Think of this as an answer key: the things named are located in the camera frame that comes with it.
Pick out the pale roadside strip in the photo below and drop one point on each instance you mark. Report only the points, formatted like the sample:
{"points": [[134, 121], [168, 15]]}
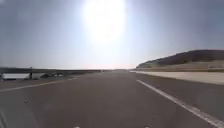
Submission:
{"points": [[193, 76]]}

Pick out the dark hill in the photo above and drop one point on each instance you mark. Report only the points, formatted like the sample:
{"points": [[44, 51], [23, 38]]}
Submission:
{"points": [[193, 57]]}

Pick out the metal guardrail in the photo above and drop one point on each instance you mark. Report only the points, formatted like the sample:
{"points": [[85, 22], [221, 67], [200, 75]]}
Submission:
{"points": [[50, 70]]}

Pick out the grey asphalt road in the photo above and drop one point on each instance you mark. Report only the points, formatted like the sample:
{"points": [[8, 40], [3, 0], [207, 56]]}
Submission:
{"points": [[106, 100]]}

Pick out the robot's own part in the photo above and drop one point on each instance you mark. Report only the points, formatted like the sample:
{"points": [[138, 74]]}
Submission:
{"points": [[148, 126], [77, 127]]}

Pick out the white painted edge line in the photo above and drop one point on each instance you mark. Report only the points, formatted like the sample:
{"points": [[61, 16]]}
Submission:
{"points": [[36, 85], [180, 103]]}

